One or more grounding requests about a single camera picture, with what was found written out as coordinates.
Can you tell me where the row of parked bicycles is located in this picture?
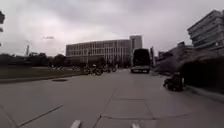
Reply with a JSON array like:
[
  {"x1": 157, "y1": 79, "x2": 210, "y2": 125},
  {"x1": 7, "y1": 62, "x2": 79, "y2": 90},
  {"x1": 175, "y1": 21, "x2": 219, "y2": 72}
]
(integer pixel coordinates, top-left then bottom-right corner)
[{"x1": 49, "y1": 63, "x2": 119, "y2": 77}]

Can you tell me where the wide grey building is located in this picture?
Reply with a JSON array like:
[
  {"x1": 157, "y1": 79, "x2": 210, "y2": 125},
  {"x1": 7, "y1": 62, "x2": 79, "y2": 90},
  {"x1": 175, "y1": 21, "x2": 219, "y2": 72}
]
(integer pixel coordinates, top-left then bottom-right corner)
[{"x1": 64, "y1": 34, "x2": 144, "y2": 68}]

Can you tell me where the grey concrete road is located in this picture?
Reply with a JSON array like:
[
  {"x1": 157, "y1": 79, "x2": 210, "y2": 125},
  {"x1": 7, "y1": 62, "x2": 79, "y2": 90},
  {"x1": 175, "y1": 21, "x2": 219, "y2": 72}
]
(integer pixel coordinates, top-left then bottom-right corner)
[{"x1": 0, "y1": 68, "x2": 224, "y2": 128}]

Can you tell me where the dark upright sign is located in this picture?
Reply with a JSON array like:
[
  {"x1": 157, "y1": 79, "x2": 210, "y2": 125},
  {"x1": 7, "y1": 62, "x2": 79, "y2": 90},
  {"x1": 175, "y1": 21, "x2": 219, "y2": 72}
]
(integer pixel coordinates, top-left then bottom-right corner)
[{"x1": 149, "y1": 46, "x2": 156, "y2": 67}]

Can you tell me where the manhole cover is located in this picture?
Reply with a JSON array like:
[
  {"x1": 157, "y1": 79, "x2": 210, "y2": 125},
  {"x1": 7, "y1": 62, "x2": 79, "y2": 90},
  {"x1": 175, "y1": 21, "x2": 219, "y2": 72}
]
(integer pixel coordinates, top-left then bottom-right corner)
[{"x1": 51, "y1": 78, "x2": 69, "y2": 83}]

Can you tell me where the low sloped building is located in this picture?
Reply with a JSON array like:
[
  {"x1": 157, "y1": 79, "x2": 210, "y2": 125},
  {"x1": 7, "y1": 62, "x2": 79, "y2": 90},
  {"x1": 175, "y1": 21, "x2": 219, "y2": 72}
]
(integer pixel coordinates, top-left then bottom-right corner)
[{"x1": 154, "y1": 41, "x2": 197, "y2": 75}]

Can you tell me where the dark scooter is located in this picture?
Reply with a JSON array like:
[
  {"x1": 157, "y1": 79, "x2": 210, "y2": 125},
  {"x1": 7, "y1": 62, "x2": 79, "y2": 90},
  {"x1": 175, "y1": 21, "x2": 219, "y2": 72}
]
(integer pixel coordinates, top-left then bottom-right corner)
[{"x1": 162, "y1": 72, "x2": 186, "y2": 93}]

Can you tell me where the row of trees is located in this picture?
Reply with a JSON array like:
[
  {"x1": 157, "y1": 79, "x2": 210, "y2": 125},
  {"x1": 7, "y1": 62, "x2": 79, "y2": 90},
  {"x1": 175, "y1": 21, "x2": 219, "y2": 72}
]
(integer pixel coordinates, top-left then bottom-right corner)
[{"x1": 0, "y1": 52, "x2": 108, "y2": 68}]

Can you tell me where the grey kerb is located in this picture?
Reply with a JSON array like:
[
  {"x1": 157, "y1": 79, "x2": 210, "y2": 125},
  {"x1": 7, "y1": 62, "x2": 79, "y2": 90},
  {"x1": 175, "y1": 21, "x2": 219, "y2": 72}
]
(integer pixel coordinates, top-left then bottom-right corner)
[{"x1": 0, "y1": 72, "x2": 85, "y2": 84}]

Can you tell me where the grass strip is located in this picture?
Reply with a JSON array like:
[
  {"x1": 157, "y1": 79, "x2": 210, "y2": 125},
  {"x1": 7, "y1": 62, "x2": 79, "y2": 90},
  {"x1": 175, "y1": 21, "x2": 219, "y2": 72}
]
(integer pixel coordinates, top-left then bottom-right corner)
[{"x1": 0, "y1": 65, "x2": 84, "y2": 81}]

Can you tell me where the thin tower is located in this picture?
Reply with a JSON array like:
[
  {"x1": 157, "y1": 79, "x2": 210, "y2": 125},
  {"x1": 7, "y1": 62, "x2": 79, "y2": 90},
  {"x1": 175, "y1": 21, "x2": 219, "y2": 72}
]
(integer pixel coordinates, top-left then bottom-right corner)
[{"x1": 24, "y1": 44, "x2": 31, "y2": 57}]

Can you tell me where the dark hedge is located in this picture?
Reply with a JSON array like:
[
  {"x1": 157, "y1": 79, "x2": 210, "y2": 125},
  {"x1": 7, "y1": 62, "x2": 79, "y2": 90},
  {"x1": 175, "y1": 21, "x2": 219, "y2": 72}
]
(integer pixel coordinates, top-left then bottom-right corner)
[{"x1": 179, "y1": 55, "x2": 224, "y2": 92}]

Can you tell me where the tall tiered building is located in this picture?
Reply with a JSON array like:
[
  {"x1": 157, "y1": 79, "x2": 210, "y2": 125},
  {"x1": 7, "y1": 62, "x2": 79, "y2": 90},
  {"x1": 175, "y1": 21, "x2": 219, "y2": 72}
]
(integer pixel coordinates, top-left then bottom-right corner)
[{"x1": 186, "y1": 9, "x2": 224, "y2": 52}]

